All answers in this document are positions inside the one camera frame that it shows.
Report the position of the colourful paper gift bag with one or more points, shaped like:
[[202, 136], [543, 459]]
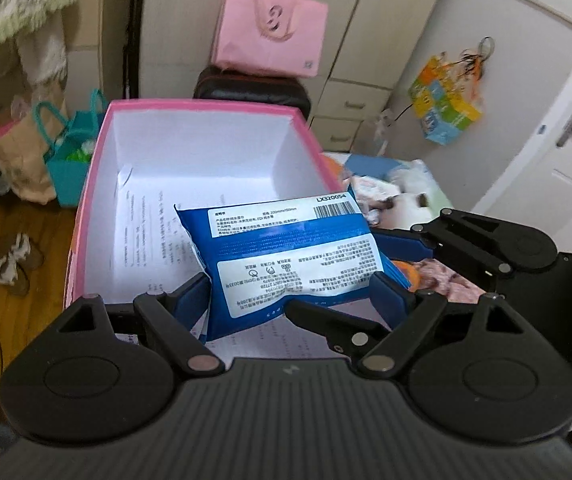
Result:
[[446, 96]]

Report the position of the blue wet wipes pack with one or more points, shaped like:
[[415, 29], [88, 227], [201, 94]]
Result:
[[258, 256]]

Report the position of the white brown plush dog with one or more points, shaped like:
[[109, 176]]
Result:
[[406, 195]]

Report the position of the grey wooden wardrobe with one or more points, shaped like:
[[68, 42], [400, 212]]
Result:
[[349, 54]]

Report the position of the white door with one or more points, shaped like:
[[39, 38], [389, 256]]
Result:
[[536, 187]]

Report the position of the pink cardboard box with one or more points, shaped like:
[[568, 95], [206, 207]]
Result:
[[154, 157]]

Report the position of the white plastic bag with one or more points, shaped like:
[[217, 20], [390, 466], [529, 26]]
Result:
[[379, 132]]

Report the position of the black suitcase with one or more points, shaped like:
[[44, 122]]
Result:
[[229, 85]]

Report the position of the printed paper sheet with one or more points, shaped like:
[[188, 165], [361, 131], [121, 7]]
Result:
[[151, 250]]

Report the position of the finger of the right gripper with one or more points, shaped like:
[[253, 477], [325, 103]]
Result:
[[421, 244], [344, 333]]

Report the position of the orange plush fruit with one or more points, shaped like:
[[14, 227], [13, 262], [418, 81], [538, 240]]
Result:
[[410, 273]]

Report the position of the pink tote bag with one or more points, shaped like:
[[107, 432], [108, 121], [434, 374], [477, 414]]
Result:
[[270, 37]]

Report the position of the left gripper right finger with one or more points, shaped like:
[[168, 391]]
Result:
[[411, 317]]

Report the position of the brown paper bag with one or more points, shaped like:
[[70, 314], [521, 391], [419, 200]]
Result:
[[22, 147]]

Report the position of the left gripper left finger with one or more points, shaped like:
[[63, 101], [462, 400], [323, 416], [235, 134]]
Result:
[[169, 319]]

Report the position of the patterned slippers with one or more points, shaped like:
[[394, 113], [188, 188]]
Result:
[[19, 255]]

